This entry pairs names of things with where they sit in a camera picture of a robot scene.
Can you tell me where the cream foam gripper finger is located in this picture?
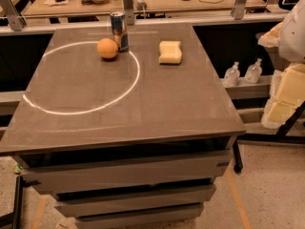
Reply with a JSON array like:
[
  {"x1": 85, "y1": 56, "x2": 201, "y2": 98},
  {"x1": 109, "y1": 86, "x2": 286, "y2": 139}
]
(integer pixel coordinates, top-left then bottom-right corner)
[{"x1": 261, "y1": 63, "x2": 305, "y2": 129}]

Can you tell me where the orange fruit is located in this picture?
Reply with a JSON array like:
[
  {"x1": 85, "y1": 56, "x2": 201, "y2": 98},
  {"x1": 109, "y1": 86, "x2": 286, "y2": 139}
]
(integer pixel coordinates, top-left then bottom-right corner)
[{"x1": 97, "y1": 38, "x2": 118, "y2": 59}]

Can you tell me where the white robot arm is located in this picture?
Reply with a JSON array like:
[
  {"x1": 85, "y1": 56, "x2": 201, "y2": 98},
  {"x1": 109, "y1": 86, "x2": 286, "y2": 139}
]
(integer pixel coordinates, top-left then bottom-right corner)
[{"x1": 258, "y1": 0, "x2": 305, "y2": 129}]

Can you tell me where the right clear sanitizer bottle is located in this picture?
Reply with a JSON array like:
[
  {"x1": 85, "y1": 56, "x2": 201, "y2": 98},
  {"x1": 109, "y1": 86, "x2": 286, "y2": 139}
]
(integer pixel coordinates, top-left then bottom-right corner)
[{"x1": 245, "y1": 58, "x2": 262, "y2": 83}]

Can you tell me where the clear sanitizer bottle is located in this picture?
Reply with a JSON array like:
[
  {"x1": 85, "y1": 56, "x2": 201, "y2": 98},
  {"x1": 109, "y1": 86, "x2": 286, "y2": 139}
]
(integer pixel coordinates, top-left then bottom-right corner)
[
  {"x1": 223, "y1": 61, "x2": 240, "y2": 87},
  {"x1": 245, "y1": 58, "x2": 262, "y2": 83}
]

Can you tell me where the left clear sanitizer bottle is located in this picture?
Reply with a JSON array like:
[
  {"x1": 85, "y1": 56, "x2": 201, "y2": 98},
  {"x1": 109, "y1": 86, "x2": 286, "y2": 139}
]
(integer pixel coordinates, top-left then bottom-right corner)
[{"x1": 223, "y1": 61, "x2": 240, "y2": 87}]

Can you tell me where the yellow sponge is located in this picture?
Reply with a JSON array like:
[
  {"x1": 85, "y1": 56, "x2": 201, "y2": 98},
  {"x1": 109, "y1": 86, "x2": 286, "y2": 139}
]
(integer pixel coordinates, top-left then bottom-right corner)
[{"x1": 159, "y1": 41, "x2": 182, "y2": 64}]

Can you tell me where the grey drawer cabinet table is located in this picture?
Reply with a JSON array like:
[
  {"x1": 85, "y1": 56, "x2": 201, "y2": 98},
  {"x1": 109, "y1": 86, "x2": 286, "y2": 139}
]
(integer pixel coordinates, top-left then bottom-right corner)
[{"x1": 1, "y1": 24, "x2": 245, "y2": 229}]

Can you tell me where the white power strip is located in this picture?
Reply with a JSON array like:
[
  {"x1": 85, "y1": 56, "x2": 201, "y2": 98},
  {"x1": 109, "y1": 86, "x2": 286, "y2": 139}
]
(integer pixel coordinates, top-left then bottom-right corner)
[{"x1": 133, "y1": 0, "x2": 147, "y2": 10}]

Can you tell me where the blue silver drink can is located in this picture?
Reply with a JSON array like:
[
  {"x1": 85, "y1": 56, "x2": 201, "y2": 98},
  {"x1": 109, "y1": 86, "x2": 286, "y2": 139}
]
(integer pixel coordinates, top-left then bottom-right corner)
[{"x1": 111, "y1": 11, "x2": 129, "y2": 52}]

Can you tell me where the wooden background desk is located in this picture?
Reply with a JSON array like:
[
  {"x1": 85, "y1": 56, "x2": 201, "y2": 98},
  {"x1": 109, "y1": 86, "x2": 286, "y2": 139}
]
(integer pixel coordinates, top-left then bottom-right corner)
[{"x1": 24, "y1": 0, "x2": 235, "y2": 18}]

